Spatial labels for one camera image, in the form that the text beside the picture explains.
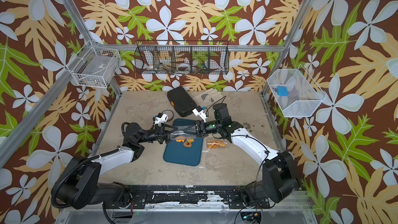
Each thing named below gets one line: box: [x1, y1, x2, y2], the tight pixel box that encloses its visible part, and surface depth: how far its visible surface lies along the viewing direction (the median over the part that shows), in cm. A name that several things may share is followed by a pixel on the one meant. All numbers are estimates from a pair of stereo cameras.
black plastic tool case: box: [166, 86, 197, 118], surface depth 110 cm
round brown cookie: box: [183, 141, 193, 148], surface depth 94 cm
